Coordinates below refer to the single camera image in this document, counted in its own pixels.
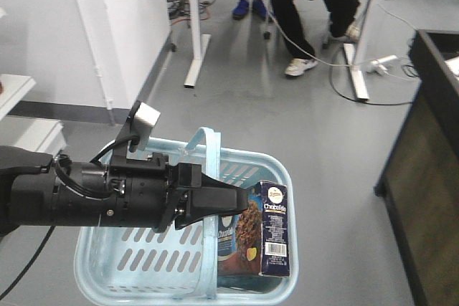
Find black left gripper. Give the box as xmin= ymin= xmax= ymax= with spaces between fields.
xmin=103 ymin=153 xmax=249 ymax=233

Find dark blue Chocofello cookie box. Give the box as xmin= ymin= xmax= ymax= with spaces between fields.
xmin=217 ymin=181 xmax=290 ymax=277

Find light blue plastic basket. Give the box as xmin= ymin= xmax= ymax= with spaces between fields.
xmin=74 ymin=127 xmax=299 ymax=305

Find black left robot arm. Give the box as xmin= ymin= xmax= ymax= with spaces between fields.
xmin=1 ymin=146 xmax=249 ymax=234

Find dark wooden display stand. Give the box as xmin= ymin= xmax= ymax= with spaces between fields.
xmin=374 ymin=29 xmax=458 ymax=305

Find seated person black trousers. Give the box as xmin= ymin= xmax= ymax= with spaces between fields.
xmin=269 ymin=0 xmax=361 ymax=77

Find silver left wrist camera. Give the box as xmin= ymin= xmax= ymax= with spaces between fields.
xmin=116 ymin=100 xmax=161 ymax=153

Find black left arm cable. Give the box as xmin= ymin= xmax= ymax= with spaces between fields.
xmin=0 ymin=137 xmax=139 ymax=296

